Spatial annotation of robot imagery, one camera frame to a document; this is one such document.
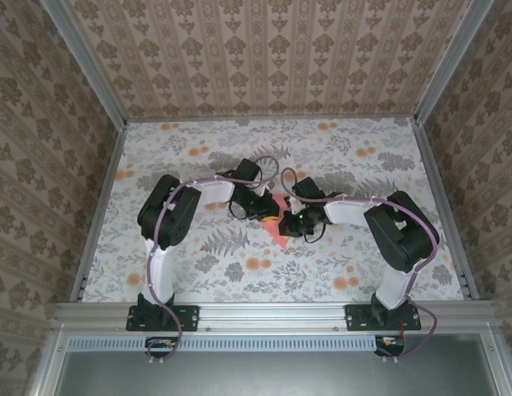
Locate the pink cloth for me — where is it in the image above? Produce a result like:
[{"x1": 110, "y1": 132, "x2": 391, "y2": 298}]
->
[{"x1": 259, "y1": 192, "x2": 296, "y2": 249}]

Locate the grey metal panel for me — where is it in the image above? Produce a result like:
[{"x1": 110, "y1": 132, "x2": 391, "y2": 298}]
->
[{"x1": 28, "y1": 329, "x2": 512, "y2": 396}]

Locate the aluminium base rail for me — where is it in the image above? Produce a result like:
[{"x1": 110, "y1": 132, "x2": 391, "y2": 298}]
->
[{"x1": 51, "y1": 301, "x2": 503, "y2": 333}]

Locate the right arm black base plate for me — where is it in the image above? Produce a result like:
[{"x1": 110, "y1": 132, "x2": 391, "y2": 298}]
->
[{"x1": 344, "y1": 304, "x2": 422, "y2": 332}]

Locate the grey slotted cable duct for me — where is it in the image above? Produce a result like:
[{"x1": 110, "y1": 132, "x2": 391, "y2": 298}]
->
[{"x1": 68, "y1": 334, "x2": 379, "y2": 352}]

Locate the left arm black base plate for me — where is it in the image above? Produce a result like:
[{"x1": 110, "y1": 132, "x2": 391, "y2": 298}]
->
[{"x1": 126, "y1": 304, "x2": 200, "y2": 332}]

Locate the aluminium side rail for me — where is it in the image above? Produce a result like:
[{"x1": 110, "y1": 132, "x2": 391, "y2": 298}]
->
[
  {"x1": 412, "y1": 119, "x2": 482, "y2": 302},
  {"x1": 69, "y1": 123, "x2": 129, "y2": 304}
]

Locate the black connector board with wires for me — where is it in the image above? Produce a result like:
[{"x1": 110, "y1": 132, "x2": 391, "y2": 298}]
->
[
  {"x1": 374, "y1": 334, "x2": 406, "y2": 356},
  {"x1": 145, "y1": 336, "x2": 178, "y2": 358}
]

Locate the aluminium frame post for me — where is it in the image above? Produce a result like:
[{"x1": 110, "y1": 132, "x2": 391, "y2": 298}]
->
[
  {"x1": 39, "y1": 0, "x2": 129, "y2": 131},
  {"x1": 412, "y1": 0, "x2": 496, "y2": 125}
]

